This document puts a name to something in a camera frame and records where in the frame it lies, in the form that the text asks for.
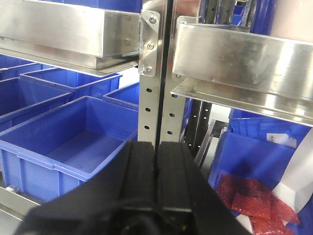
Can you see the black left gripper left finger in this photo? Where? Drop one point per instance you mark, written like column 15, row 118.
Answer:
column 66, row 214

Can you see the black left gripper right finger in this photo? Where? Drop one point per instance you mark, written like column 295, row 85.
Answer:
column 186, row 194

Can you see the grey perforated shelf upright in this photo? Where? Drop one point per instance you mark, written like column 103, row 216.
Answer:
column 160, row 111

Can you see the blue bin with red bags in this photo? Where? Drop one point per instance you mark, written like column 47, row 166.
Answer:
column 222, row 163

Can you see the empty blue bin front left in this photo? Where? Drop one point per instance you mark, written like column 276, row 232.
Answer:
column 51, row 154

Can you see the red bubble wrap bags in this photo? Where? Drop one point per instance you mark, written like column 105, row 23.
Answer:
column 266, row 212

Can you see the white paper strip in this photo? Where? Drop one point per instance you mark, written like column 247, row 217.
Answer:
column 284, row 163

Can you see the steel right shelf front rail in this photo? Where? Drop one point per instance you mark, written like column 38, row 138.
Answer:
column 230, row 66

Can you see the steel shelf rail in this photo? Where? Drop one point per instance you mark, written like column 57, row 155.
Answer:
column 230, row 66
column 78, row 38

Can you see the steel left shelf front rail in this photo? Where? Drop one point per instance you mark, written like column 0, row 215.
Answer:
column 78, row 38

